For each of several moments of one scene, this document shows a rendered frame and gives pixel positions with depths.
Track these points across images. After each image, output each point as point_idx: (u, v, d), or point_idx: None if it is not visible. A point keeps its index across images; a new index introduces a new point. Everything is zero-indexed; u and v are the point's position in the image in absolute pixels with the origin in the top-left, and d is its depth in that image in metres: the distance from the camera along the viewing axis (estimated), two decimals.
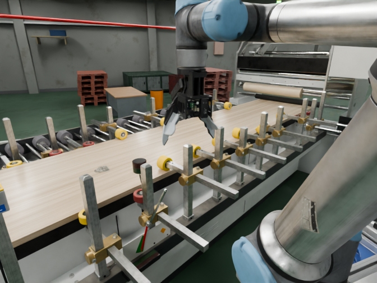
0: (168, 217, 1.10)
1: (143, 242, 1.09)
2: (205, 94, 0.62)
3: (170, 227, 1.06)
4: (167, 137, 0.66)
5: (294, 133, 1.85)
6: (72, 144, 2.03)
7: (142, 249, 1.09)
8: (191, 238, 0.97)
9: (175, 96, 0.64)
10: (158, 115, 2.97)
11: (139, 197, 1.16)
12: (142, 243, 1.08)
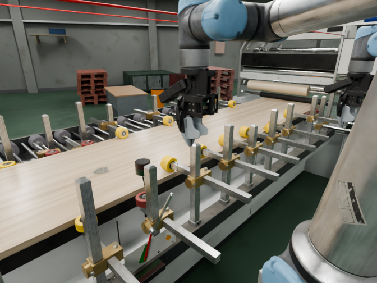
0: (174, 223, 0.99)
1: (147, 251, 0.99)
2: None
3: (176, 234, 0.96)
4: (189, 139, 0.68)
5: (304, 132, 1.75)
6: (70, 144, 1.93)
7: (145, 258, 0.99)
8: (200, 247, 0.87)
9: (178, 97, 0.63)
10: (160, 114, 2.86)
11: (142, 201, 1.06)
12: (146, 252, 0.98)
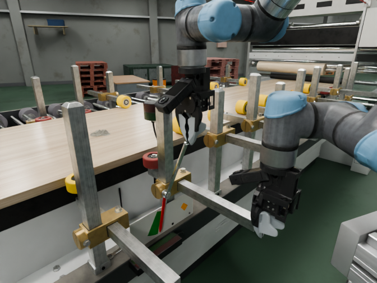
0: (193, 185, 0.77)
1: (162, 220, 0.78)
2: None
3: (197, 198, 0.74)
4: (192, 137, 0.69)
5: (333, 100, 1.53)
6: None
7: (160, 228, 0.78)
8: (232, 211, 0.65)
9: (195, 97, 0.62)
10: (164, 94, 2.65)
11: (152, 160, 0.84)
12: (160, 221, 0.77)
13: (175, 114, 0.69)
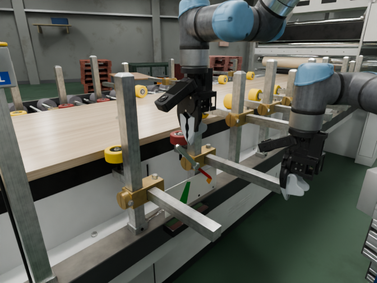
0: (219, 158, 0.84)
1: (207, 174, 0.89)
2: None
3: (225, 169, 0.81)
4: (192, 137, 0.69)
5: None
6: None
7: (210, 177, 0.91)
8: (259, 177, 0.72)
9: (195, 97, 0.62)
10: None
11: (179, 137, 0.90)
12: (206, 176, 0.89)
13: (177, 113, 0.70)
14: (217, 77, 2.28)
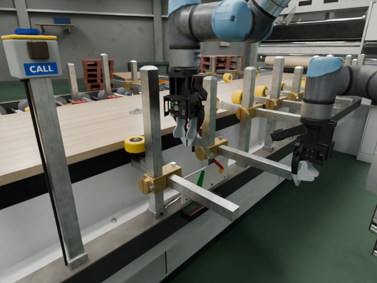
0: (232, 148, 0.89)
1: (220, 164, 0.94)
2: (191, 96, 0.60)
3: (237, 158, 0.85)
4: (185, 138, 0.68)
5: None
6: None
7: (223, 168, 0.96)
8: (271, 164, 0.77)
9: None
10: None
11: None
12: (219, 166, 0.94)
13: (203, 117, 0.66)
14: (221, 75, 2.33)
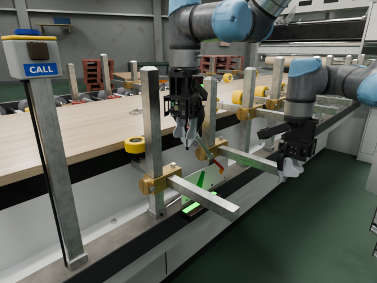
0: (223, 146, 0.91)
1: (220, 165, 0.94)
2: (191, 96, 0.60)
3: (228, 155, 0.88)
4: (185, 138, 0.68)
5: None
6: None
7: (223, 168, 0.96)
8: (260, 161, 0.79)
9: None
10: None
11: (187, 127, 0.97)
12: (219, 166, 0.94)
13: (203, 117, 0.66)
14: (221, 75, 2.33)
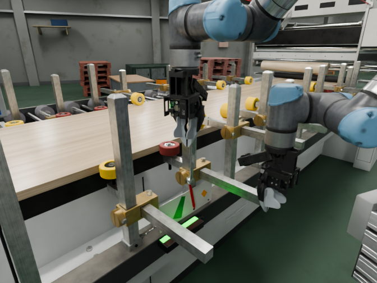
0: (205, 168, 0.87)
1: (193, 200, 0.87)
2: (191, 96, 0.60)
3: (210, 179, 0.83)
4: (185, 138, 0.68)
5: None
6: (80, 113, 1.78)
7: (194, 206, 0.89)
8: (241, 188, 0.75)
9: None
10: None
11: (168, 147, 0.93)
12: (192, 201, 0.87)
13: (203, 117, 0.66)
14: (215, 82, 2.29)
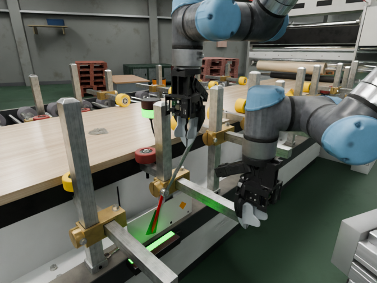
0: (183, 178, 0.79)
1: (156, 220, 0.76)
2: (193, 95, 0.60)
3: (186, 191, 0.76)
4: (185, 138, 0.68)
5: None
6: None
7: (153, 229, 0.76)
8: (219, 202, 0.67)
9: None
10: (164, 93, 2.64)
11: (143, 155, 0.85)
12: (155, 220, 0.75)
13: (204, 117, 0.66)
14: (207, 83, 2.21)
